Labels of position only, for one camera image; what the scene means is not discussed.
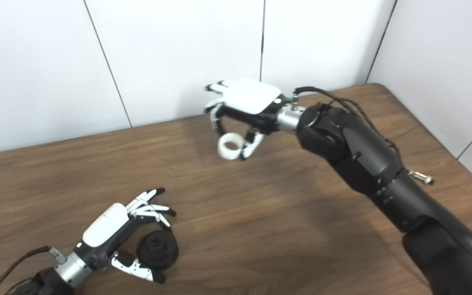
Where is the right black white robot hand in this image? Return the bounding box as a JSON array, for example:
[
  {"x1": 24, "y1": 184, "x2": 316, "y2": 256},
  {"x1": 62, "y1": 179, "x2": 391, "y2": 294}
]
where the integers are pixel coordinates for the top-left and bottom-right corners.
[{"x1": 204, "y1": 78, "x2": 292, "y2": 161}]

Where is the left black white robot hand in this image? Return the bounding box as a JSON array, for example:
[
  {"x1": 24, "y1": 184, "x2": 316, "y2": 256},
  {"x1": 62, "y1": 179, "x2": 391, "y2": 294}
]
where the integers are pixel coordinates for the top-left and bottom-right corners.
[{"x1": 73, "y1": 188, "x2": 177, "y2": 284}]

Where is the round black plastic part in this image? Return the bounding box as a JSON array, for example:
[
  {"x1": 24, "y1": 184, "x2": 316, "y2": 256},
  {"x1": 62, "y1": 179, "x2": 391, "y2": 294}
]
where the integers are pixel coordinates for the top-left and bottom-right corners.
[{"x1": 136, "y1": 229, "x2": 179, "y2": 270}]

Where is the white plastic ring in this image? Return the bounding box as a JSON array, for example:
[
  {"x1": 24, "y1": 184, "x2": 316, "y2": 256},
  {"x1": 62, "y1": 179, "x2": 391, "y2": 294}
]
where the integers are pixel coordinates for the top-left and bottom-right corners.
[{"x1": 218, "y1": 133, "x2": 245, "y2": 161}]

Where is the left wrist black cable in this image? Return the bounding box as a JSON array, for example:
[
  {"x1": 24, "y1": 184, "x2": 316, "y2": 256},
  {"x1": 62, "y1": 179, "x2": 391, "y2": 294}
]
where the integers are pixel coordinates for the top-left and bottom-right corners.
[{"x1": 0, "y1": 246, "x2": 66, "y2": 295}]

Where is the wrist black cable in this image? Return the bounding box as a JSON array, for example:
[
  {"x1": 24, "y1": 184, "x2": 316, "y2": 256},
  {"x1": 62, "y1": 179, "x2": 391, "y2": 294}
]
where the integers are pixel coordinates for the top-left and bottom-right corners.
[
  {"x1": 0, "y1": 246, "x2": 66, "y2": 295},
  {"x1": 291, "y1": 86, "x2": 435, "y2": 186}
]

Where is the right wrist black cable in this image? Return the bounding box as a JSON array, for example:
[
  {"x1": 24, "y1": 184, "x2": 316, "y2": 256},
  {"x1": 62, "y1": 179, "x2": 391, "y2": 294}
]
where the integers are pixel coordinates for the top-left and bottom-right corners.
[{"x1": 291, "y1": 86, "x2": 435, "y2": 186}]

